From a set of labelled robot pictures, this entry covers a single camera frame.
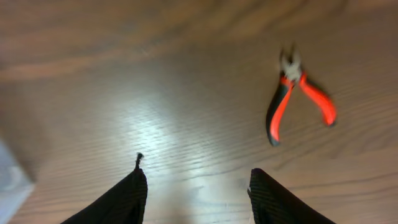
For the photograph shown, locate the red handled pliers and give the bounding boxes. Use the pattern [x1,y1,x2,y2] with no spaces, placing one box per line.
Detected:
[265,45,337,146]

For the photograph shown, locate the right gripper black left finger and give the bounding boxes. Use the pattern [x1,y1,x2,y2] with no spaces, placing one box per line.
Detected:
[62,153,148,224]

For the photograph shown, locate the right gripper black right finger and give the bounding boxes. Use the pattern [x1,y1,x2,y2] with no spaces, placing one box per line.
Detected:
[248,168,335,224]

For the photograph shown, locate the clear plastic container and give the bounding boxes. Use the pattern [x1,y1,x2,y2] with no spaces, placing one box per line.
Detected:
[0,141,34,224]

